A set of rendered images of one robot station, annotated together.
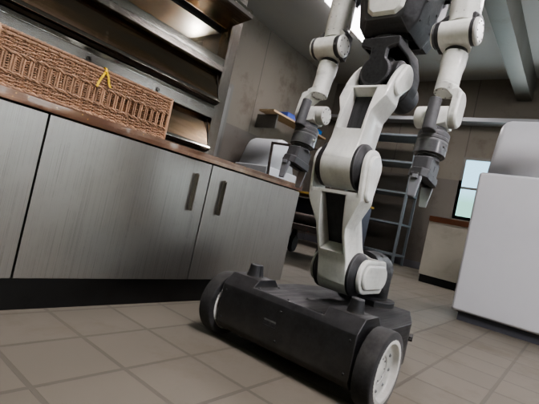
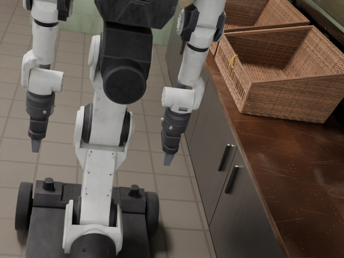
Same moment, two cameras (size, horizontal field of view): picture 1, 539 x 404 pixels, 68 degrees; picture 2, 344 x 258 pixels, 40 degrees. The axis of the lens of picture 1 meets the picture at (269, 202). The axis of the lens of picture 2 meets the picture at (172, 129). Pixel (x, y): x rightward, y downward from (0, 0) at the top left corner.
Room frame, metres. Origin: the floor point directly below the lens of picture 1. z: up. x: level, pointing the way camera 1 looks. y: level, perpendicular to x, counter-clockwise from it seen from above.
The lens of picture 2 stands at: (2.26, -1.19, 1.49)
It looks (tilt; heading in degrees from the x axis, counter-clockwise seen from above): 31 degrees down; 126
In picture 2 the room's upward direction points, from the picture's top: 14 degrees clockwise
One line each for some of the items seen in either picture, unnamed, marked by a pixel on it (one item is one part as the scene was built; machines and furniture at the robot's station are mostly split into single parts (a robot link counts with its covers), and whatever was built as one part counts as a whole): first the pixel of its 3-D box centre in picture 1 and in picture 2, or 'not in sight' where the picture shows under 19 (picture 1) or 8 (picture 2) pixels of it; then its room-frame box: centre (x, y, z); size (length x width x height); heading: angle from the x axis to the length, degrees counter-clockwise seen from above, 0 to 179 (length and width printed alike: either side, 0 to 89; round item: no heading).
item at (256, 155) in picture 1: (262, 187); not in sight; (6.24, 0.15, 0.76); 0.80 x 0.65 x 1.51; 142
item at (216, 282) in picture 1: (226, 301); (149, 214); (1.33, 0.07, 0.10); 0.20 x 0.05 x 0.20; 142
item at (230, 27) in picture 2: not in sight; (247, 20); (0.88, 1.13, 0.72); 0.56 x 0.49 x 0.28; 142
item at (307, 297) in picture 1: (338, 296); (90, 237); (1.35, -0.29, 0.19); 0.64 x 0.52 x 0.33; 142
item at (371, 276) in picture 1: (348, 270); (92, 226); (1.38, -0.31, 0.28); 0.21 x 0.20 x 0.13; 142
